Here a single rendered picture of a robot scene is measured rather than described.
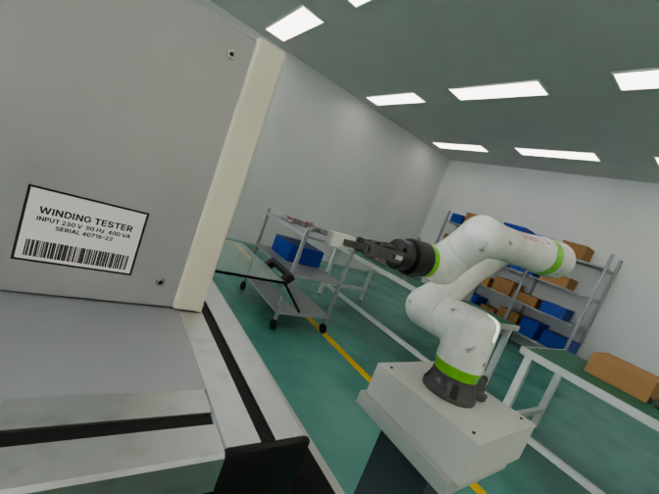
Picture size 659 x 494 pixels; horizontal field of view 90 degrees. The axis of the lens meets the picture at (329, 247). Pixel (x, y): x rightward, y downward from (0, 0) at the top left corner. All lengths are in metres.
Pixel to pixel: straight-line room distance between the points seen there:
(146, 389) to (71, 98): 0.16
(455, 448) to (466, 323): 0.29
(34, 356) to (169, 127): 0.15
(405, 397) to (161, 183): 0.85
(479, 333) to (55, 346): 0.88
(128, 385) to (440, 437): 0.81
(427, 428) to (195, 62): 0.89
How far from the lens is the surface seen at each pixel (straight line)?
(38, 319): 0.25
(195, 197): 0.25
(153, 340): 0.24
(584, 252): 6.63
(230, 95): 0.26
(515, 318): 6.81
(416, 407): 0.96
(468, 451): 0.91
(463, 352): 0.97
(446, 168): 9.02
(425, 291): 1.06
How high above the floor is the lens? 1.23
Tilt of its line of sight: 7 degrees down
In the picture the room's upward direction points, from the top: 21 degrees clockwise
